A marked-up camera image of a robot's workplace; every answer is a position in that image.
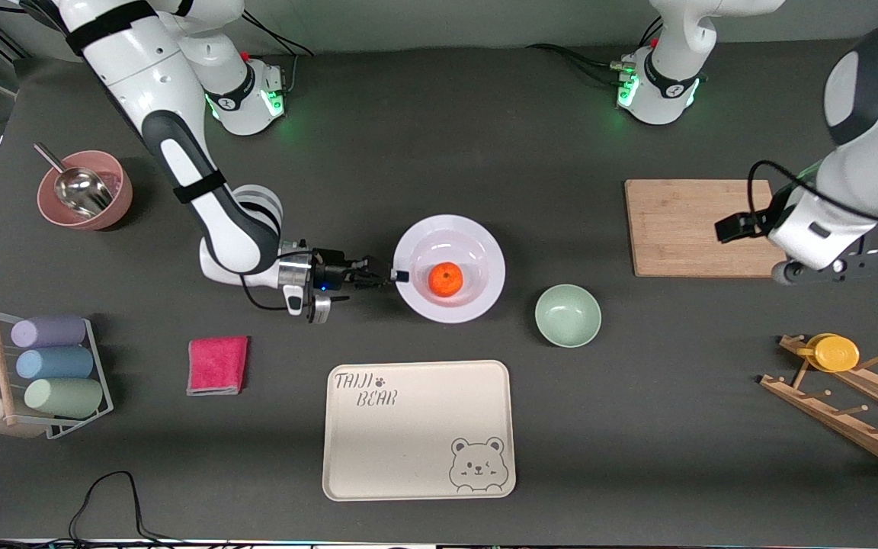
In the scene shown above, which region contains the orange fruit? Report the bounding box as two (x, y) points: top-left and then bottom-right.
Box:
(428, 262), (463, 298)

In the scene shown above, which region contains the white round plate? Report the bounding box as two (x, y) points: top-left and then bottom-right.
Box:
(393, 214), (506, 324)

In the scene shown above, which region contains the wooden cutting board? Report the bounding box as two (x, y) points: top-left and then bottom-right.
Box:
(624, 179), (790, 278)

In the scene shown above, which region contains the pink folded cloth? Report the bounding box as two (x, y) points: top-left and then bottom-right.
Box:
(186, 335), (250, 397)

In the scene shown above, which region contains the yellow cup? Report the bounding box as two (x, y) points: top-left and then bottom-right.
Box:
(805, 333), (860, 373)

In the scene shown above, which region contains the beige bear print tray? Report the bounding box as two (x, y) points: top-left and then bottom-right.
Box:
(322, 360), (517, 502)

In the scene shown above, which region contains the light green bowl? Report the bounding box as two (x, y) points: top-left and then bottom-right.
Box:
(534, 284), (603, 348)

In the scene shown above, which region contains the wooden drying rack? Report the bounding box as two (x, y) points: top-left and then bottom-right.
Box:
(759, 333), (878, 481)

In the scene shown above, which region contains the pink bowl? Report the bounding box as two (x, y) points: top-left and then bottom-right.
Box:
(37, 150), (133, 231)

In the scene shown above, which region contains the metal scoop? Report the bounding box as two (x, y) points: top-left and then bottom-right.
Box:
(34, 143), (114, 218)

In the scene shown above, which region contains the purple cup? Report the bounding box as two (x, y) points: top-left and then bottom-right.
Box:
(11, 314), (88, 349)

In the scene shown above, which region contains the blue cup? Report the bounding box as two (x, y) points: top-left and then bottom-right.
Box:
(15, 347), (95, 380)

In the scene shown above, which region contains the green cup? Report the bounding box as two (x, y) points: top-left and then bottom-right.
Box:
(24, 377), (104, 419)

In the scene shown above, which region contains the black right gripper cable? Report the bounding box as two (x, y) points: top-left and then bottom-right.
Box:
(239, 248), (318, 313)

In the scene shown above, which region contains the black left arm base cable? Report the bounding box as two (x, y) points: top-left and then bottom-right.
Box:
(526, 17), (665, 86)

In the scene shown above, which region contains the black arm base cable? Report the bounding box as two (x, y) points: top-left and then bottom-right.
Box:
(526, 17), (665, 86)
(239, 11), (316, 96)

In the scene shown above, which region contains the black right arm base cable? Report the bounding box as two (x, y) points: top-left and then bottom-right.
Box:
(239, 11), (316, 96)

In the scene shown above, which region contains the white wire cup rack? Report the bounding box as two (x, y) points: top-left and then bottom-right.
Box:
(0, 307), (114, 441)

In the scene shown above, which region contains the black cable on table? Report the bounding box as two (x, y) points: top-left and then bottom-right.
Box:
(0, 470), (203, 548)

